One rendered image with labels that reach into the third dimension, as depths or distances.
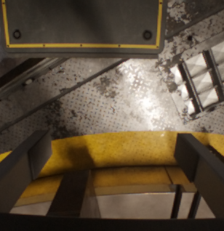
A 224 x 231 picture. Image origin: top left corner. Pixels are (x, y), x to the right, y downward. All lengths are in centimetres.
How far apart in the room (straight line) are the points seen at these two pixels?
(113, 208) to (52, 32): 98
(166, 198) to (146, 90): 66
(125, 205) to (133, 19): 96
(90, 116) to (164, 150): 58
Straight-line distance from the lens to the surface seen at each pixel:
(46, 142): 16
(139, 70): 108
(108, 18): 77
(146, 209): 114
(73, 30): 78
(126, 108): 111
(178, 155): 17
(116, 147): 121
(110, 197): 106
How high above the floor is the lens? 107
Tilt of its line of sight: 73 degrees down
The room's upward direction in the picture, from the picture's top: 178 degrees counter-clockwise
